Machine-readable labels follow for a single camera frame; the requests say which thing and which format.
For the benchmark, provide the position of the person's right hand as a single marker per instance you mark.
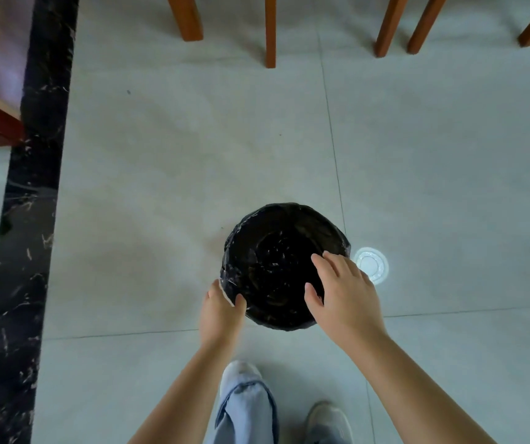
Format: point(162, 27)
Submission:
point(350, 305)

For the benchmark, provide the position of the person's left hand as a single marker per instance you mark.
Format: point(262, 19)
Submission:
point(218, 319)

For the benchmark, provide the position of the person's right little finger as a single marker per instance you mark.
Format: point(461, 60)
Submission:
point(365, 276)

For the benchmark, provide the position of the person's right middle finger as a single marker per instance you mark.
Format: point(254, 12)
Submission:
point(339, 262)

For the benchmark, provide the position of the person's left thumb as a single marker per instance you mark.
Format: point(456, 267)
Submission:
point(240, 306)

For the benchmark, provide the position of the person's right thumb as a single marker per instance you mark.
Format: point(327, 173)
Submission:
point(313, 299)

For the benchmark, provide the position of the black garbage bag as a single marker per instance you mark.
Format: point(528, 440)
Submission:
point(274, 268)

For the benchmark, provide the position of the person's left forearm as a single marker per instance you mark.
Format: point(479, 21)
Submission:
point(186, 397)

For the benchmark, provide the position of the person's right forearm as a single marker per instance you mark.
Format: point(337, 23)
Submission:
point(413, 393)

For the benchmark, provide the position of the white plastic lid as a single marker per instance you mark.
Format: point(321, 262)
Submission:
point(372, 265)

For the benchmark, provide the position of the white left shoe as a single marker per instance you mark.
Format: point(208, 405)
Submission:
point(239, 372)

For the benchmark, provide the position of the white shoe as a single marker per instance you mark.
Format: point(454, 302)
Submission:
point(327, 416)
point(239, 372)

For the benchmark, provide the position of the light blue jeans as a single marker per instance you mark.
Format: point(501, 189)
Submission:
point(246, 416)

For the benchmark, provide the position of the white right shoe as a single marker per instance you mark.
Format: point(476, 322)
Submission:
point(327, 416)

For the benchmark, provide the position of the thin wooden furniture leg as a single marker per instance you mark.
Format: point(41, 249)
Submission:
point(270, 30)

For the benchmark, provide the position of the thick wooden furniture leg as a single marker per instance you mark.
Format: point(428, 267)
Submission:
point(185, 16)

